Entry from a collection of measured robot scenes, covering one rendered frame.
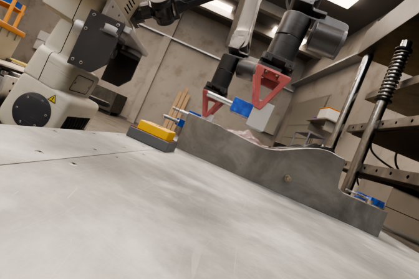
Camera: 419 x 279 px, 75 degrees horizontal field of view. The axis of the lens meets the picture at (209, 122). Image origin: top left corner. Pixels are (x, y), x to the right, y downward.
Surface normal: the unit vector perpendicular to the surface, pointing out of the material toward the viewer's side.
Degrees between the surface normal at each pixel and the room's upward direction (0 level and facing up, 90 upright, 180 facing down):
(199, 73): 90
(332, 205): 90
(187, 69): 90
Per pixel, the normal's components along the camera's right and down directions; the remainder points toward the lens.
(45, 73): 0.04, -0.02
